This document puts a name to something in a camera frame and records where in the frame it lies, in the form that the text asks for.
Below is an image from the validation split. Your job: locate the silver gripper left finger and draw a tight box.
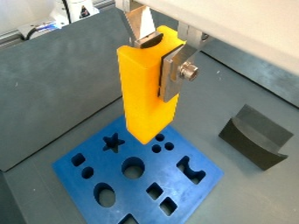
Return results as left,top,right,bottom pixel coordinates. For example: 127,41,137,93
126,6,165,49

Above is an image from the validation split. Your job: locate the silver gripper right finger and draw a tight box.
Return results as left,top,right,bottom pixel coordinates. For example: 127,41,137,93
158,23,211,102

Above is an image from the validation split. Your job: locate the yellow arch block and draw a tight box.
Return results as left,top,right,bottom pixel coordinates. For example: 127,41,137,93
117,25,183,144

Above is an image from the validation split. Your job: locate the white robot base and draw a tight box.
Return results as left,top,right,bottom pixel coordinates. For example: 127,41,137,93
18,0,101,41

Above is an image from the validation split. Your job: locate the dark grey arch holder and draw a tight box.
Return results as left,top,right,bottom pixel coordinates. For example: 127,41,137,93
219,105,294,171

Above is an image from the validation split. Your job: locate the blue shape sorting board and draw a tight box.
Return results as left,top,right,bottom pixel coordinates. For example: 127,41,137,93
53,117,223,224

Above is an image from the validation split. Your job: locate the black cable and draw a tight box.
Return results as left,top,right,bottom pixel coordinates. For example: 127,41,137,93
23,25,50,41

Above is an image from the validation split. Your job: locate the aluminium frame rail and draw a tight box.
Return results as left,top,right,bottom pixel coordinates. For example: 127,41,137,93
0,30,25,48

